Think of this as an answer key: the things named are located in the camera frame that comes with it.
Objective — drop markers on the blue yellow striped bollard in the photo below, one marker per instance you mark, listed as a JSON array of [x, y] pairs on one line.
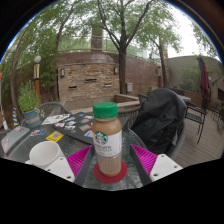
[[15, 116]]

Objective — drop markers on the black jacket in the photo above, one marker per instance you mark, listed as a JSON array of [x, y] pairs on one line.
[[160, 120]]

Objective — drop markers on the black wall lamp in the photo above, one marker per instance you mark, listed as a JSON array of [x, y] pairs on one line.
[[62, 72], [116, 70]]

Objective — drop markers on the green-capped coffee drink bottle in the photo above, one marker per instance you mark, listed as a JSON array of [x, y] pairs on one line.
[[106, 140]]

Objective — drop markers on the yellow card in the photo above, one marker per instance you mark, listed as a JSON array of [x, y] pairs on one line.
[[54, 136]]

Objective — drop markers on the closed maroon patio umbrella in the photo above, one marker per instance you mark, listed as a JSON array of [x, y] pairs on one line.
[[204, 80]]

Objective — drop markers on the potted plant in blue pot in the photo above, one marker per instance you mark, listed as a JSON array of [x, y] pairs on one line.
[[31, 118]]

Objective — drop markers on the grey laptop with stickers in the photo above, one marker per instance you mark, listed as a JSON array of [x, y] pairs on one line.
[[13, 138]]

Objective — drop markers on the black laptop with stickers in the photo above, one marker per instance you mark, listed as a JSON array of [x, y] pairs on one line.
[[78, 128]]

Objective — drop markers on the white ceramic mug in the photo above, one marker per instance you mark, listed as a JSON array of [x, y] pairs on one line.
[[43, 154]]

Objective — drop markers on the leaning grey-trunked tree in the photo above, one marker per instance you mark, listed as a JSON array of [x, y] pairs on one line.
[[13, 86]]

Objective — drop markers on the blue sticker sheet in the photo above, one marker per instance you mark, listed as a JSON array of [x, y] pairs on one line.
[[38, 132]]

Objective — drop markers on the white sticker sheet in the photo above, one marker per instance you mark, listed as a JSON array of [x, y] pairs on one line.
[[55, 119]]

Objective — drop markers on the round patio table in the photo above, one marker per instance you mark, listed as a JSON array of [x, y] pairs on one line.
[[185, 99]]

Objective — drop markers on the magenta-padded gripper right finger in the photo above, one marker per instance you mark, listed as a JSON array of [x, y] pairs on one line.
[[165, 166]]

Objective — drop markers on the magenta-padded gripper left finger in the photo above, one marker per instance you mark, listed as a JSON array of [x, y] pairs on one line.
[[61, 168]]

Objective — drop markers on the grey utility box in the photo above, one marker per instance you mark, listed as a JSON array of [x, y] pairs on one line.
[[129, 87]]

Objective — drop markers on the flat round red coaster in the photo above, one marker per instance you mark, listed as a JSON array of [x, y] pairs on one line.
[[121, 175]]

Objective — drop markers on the black metal chair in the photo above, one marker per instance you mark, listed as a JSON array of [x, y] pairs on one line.
[[196, 116], [142, 98]]

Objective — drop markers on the large dark-trunked tree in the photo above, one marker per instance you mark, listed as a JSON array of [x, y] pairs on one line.
[[122, 76]]

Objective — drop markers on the stone brick fountain wall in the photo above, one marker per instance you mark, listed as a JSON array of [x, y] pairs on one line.
[[88, 83]]

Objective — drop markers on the slim tree by wall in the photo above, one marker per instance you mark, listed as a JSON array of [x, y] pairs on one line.
[[162, 70]]

